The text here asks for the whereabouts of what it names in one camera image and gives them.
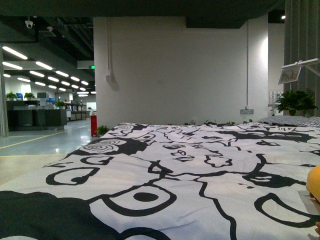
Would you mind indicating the yellow plush toy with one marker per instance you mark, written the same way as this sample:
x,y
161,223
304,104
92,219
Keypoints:
x,y
313,183

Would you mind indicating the small green floor plant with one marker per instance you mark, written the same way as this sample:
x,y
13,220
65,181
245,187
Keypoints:
x,y
102,130

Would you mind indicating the red fire extinguisher box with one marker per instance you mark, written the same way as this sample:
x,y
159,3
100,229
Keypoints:
x,y
93,125

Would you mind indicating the black and white patterned duvet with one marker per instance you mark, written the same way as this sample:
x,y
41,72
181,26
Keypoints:
x,y
170,182

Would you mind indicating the green potted plant on nightstand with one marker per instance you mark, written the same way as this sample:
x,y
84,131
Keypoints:
x,y
293,101

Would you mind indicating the dark reception counter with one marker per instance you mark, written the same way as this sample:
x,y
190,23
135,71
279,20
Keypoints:
x,y
30,116

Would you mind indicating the small framed picture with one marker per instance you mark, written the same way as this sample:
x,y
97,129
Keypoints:
x,y
289,75

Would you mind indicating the white desk lamp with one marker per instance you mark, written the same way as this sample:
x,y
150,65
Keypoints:
x,y
304,63

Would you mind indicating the grey striped pillow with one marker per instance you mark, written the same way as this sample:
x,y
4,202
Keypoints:
x,y
288,120

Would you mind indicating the white dome security camera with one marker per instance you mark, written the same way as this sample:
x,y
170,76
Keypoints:
x,y
29,24

